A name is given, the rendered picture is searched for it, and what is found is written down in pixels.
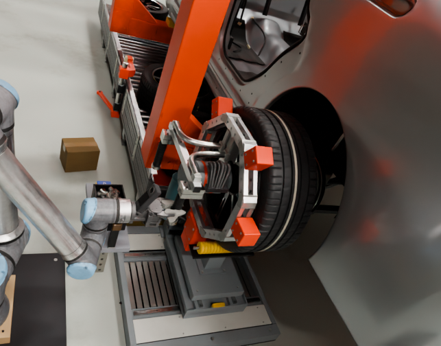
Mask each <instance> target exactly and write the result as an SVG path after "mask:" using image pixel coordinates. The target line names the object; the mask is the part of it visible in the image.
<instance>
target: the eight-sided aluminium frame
mask: <svg viewBox="0 0 441 346"><path fill-rule="evenodd" d="M224 128H228V129H229V131H230V133H231V135H232V137H233V138H234V140H235V143H236V144H237V146H238V148H239V197H238V201H237V203H236V205H235V207H234V209H233V211H232V213H231V215H230V217H229V219H228V221H227V223H226V225H225V227H224V229H215V228H214V226H213V223H212V221H211V217H210V216H209V213H208V210H207V208H206V205H205V203H204V195H203V197H202V199H189V203H190V207H191V208H192V211H193V215H194V217H195V221H196V223H197V225H198V229H199V233H200V235H201V237H203V238H209V239H213V240H219V241H220V242H230V241H235V238H234V236H233V233H232V231H231V227H232V225H233V223H234V221H235V220H236V218H249V217H250V215H251V213H252V211H253V210H254V209H255V207H256V204H257V198H258V196H257V170H245V165H244V155H243V154H244V152H245V151H247V150H249V149H251V148H253V147H254V146H257V143H256V141H255V140H254V139H253V137H252V135H251V134H250V132H249V131H248V129H247V128H246V126H245V124H244V123H243V121H242V120H241V117H240V116H239V115H238V114H234V113H222V115H219V116H217V117H215V118H213V119H210V120H208V121H206V122H204V125H203V126H202V130H201V133H200V136H199V138H198V140H200V141H205V140H206V141H208V142H213V139H214V137H215V134H216V132H217V131H218V130H221V129H224ZM207 134H208V135H207ZM206 136H207V137H206ZM209 149H210V148H204V147H199V146H195V149H194V151H193V152H197V151H201V150H202V151H209ZM199 207H200V209H199Z"/></svg>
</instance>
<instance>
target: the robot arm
mask: <svg viewBox="0 0 441 346"><path fill-rule="evenodd" d="M18 105H19V95H18V93H17V91H16V89H15V88H14V87H12V86H11V85H10V84H9V83H8V82H6V81H5V80H2V79H0V326H2V325H3V323H4V322H5V320H6V319H7V317H8V315H9V312H10V302H9V299H8V297H7V295H6V294H5V287H6V285H7V282H8V280H9V278H10V276H11V274H12V272H13V270H14V269H15V267H16V265H17V263H18V261H19V259H20V257H21V255H22V253H23V251H24V249H25V247H26V245H27V243H28V242H29V238H30V236H31V229H30V227H29V225H28V223H27V222H26V221H25V220H23V219H22V218H20V217H19V215H18V209H19V210H20V211H21V213H22V214H23V215H24V216H25V217H26V218H27V219H28V220H29V221H30V222H31V223H32V224H33V225H34V226H35V228H36V229H37V230H38V231H39V232H40V233H41V234H42V236H43V237H44V238H45V239H46V240H47V241H48V242H49V243H50V245H52V247H54V248H55V250H56V251H57V252H58V253H59V254H60V255H61V256H62V259H63V260H64V261H65V262H66V263H67V264H68V266H67V274H68V275H69V276H70V277H72V278H74V279H89V278H91V277H92V276H93V275H94V273H95V270H96V269H97V263H98V260H99V256H100V253H101V250H102V247H103V245H104V242H105V239H106V232H107V228H108V223H129V224H132V223H133V221H141V223H142V222H143V223H142V224H144V225H145V227H158V226H159V223H160V222H161V218H167V219H168V221H169V222H174V221H175V220H176V218H177V217H178V216H182V215H184V214H186V212H185V211H183V210H182V209H181V210H176V209H175V210H172V209H171V208H172V206H173V204H174V200H170V199H168V198H158V197H159V196H160V195H161V191H160V187H159V186H158V185H157V184H155V183H154V184H153V185H152V186H151V187H150V188H149V189H148V190H147V191H146V192H145V193H144V194H143V195H142V196H141V197H140V198H139V199H138V200H137V201H136V202H134V201H130V199H129V198H85V199H84V200H83V202H82V206H81V210H80V222H81V223H82V230H81V232H80V234H79V233H78V232H77V231H76V230H75V229H74V228H73V226H72V225H71V224H70V222H69V221H68V220H67V219H66V218H65V217H64V216H63V214H62V213H61V212H60V210H59V209H58V208H57V207H56V206H55V205H54V203H53V202H52V201H51V199H50V198H49V197H48V195H46V193H45V192H44V191H43V190H42V188H41V187H40V186H39V185H38V183H37V182H36V181H35V180H34V179H33V178H32V176H31V175H30V174H29V172H28V171H27V170H26V169H25V168H24V167H23V165H22V164H21V163H20V161H19V160H18V159H17V158H16V157H15V147H14V110H15V109H16V108H17V107H18ZM164 209H165V211H163V210H164Z"/></svg>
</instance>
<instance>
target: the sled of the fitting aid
mask: <svg viewBox="0 0 441 346"><path fill-rule="evenodd" d="M176 236H177V235H166V238H165V241H164V242H163V243H164V246H165V251H166V254H167V259H168V262H169V267H170V270H171V275H172V278H173V281H174V286H175V289H176V294H177V297H178V302H179V305H180V310H181V313H182V318H183V319H188V318H194V317H200V316H210V315H216V314H227V313H233V312H243V311H244V309H245V308H246V306H247V305H248V302H247V300H246V297H245V295H244V293H243V294H242V295H241V296H236V297H223V298H216V299H203V300H196V301H192V300H191V298H190V295H189V291H188V288H187V283H186V281H185V278H184V273H183V271H182V267H181V263H180V259H179V256H178V252H177V249H176V245H175V242H174V240H175V238H176Z"/></svg>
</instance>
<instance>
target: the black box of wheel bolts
mask: <svg viewBox="0 0 441 346"><path fill-rule="evenodd" d="M91 198H126V195H125V192H124V189H123V185H117V184H93V191H92V195H91ZM126 224H127V223H122V228H121V231H122V230H125V228H126ZM107 231H111V223H108V228H107Z"/></svg>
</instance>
